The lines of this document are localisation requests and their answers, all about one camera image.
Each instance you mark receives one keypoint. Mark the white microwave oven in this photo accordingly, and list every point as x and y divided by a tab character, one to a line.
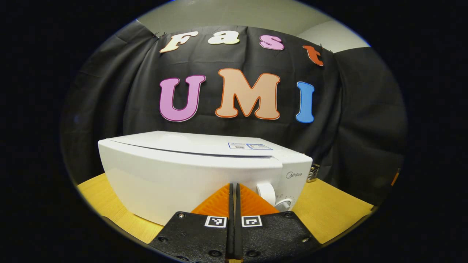
182	171

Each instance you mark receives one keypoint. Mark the black backdrop cloth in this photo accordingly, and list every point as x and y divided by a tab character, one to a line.
347	109

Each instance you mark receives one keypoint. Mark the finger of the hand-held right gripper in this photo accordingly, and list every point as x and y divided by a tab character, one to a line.
395	178

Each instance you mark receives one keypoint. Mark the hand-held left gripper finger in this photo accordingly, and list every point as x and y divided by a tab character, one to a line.
238	241
230	241

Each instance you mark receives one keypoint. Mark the small metal can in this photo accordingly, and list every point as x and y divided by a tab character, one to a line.
313	172

